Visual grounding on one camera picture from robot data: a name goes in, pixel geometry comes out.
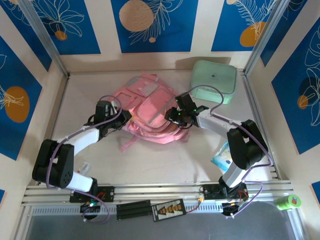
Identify aluminium side rail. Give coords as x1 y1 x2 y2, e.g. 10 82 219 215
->
238 69 280 181

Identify aluminium frame post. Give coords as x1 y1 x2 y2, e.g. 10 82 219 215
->
243 0 291 76
19 0 71 79

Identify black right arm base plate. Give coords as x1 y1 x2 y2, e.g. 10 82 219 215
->
201 183 250 201

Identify black ribbed power block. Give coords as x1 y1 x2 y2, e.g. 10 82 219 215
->
116 199 153 221

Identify black controller board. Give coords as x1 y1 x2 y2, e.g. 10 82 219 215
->
79 201 102 214
221 201 248 218

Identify black left controller board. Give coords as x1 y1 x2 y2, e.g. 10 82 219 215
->
79 201 102 214

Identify red wire orange plug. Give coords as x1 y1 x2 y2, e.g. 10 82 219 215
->
186 197 205 213

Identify green tape roll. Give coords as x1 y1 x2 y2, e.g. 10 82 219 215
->
276 194 302 211

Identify light blue tissue packet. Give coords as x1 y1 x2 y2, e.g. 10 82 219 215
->
210 142 235 173

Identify aluminium table rail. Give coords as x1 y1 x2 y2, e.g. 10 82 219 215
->
21 181 293 208

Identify pink backpack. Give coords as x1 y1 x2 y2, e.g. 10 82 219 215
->
111 70 191 154

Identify mint green zip case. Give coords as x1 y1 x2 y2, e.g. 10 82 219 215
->
187 59 238 105

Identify black right controller board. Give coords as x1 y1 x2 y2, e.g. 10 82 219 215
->
221 201 248 218

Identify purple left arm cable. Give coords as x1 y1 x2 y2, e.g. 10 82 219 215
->
46 94 123 190

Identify grey slotted cable duct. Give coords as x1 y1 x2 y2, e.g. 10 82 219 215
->
29 201 297 217

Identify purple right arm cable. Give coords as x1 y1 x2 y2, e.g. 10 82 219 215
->
188 84 273 220

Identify purple cable loop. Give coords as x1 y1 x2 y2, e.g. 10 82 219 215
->
81 199 111 224

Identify black board yellow connectors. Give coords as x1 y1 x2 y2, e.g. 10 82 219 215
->
151 198 187 223

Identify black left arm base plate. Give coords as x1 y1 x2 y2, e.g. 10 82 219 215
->
69 186 116 203

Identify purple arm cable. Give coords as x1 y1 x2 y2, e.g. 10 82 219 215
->
46 94 123 190
188 84 273 220

